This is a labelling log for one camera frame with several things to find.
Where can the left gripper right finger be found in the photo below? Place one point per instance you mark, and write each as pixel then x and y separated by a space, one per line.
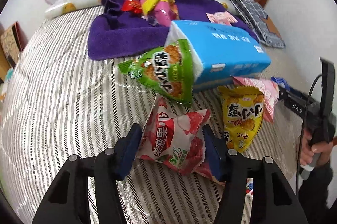
pixel 273 198

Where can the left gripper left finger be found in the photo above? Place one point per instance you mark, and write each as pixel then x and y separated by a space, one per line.
pixel 66 200

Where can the small blue snack packet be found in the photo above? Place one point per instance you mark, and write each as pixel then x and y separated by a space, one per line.
pixel 280 81

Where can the yellow snack bag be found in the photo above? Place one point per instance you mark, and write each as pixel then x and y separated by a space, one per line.
pixel 242 115

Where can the red white lychee snack bag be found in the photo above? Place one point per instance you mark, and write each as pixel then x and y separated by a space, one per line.
pixel 175 141

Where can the blue tissue pack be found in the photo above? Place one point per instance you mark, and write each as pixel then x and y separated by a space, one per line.
pixel 219 52

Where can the green snack bag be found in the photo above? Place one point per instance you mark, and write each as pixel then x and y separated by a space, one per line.
pixel 167 70

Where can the pink yellow chip bag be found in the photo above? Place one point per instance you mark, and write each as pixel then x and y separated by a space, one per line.
pixel 159 12

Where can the person's right hand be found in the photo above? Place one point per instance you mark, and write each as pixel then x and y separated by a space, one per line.
pixel 308 152

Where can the grey plaid fabric bag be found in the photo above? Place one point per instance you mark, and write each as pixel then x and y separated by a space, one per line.
pixel 258 20

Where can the pink wafer packet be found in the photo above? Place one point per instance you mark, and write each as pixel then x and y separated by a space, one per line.
pixel 224 18

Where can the purple towel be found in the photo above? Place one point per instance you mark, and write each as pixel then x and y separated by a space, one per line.
pixel 116 33

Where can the small red snack packet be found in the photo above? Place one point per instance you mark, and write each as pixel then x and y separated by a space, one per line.
pixel 132 6

